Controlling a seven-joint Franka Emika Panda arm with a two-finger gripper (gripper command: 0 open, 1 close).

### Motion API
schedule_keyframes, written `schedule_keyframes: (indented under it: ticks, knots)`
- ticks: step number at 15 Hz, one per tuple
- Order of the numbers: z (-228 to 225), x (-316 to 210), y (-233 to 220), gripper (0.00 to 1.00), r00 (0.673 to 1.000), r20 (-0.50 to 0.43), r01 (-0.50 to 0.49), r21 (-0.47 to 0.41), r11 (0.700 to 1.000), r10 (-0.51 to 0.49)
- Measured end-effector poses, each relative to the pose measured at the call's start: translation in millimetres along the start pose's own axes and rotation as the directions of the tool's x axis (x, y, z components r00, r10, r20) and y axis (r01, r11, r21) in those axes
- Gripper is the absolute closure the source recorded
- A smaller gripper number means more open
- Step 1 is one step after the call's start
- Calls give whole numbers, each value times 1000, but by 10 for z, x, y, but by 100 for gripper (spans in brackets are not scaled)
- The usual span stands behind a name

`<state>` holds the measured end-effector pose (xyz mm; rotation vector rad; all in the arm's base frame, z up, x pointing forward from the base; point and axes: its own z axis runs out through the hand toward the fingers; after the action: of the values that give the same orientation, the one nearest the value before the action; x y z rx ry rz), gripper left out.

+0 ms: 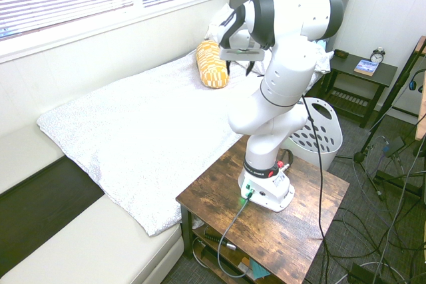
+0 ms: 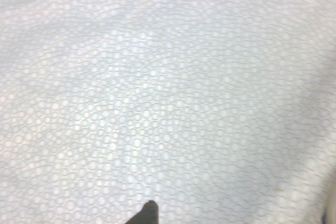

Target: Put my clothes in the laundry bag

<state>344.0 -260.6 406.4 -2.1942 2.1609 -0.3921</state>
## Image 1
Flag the black twin-bell alarm clock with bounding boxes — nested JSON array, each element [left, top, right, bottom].
[[369, 46, 387, 65]]

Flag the cream mattress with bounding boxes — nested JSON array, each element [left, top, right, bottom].
[[0, 123, 185, 284]]

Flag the white perforated laundry basket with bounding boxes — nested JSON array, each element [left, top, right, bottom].
[[288, 96, 344, 172]]

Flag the rustic wooden table black frame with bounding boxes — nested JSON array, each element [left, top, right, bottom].
[[175, 136, 351, 284]]

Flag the teal paper item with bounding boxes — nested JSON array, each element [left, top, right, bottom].
[[249, 259, 272, 280]]

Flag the white circle-print duvet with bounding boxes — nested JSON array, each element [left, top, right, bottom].
[[36, 49, 264, 237]]

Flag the black power adapter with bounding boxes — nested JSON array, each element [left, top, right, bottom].
[[382, 135, 407, 158]]

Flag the black tripod stand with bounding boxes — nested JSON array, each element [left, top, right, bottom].
[[352, 36, 426, 202]]

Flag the blue headphones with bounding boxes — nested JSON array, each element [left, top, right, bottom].
[[408, 70, 425, 94]]

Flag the yellow patterned bolster pillow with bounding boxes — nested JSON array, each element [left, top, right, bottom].
[[195, 39, 232, 90]]

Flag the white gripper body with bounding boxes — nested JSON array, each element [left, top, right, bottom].
[[218, 29, 265, 63]]

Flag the black floor box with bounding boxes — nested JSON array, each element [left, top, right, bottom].
[[347, 261, 379, 284]]

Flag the light wooden desk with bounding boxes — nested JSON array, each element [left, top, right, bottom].
[[415, 35, 426, 142]]

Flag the black nightstand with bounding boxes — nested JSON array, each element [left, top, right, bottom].
[[306, 49, 399, 129]]

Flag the grey base cable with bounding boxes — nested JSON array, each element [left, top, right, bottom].
[[216, 194, 254, 280]]

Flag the blue paperback book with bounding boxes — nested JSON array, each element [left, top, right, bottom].
[[353, 59, 381, 77]]

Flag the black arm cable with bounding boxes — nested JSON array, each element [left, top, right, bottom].
[[297, 95, 329, 243]]

